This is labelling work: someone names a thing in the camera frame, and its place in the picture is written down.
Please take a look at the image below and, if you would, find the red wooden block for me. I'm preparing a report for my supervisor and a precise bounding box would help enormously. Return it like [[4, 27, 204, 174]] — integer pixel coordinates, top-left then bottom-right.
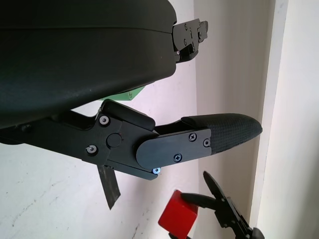
[[158, 189, 200, 239]]

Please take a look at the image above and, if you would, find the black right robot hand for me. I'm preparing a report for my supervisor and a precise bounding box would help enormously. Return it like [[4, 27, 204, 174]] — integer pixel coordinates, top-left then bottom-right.
[[180, 170, 266, 239]]

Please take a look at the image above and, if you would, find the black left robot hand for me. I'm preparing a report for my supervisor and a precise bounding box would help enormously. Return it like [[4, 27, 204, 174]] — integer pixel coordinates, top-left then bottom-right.
[[0, 0, 264, 181]]

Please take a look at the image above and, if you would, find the green wooden block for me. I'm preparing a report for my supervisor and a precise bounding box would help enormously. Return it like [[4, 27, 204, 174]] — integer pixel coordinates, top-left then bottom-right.
[[104, 83, 147, 102]]

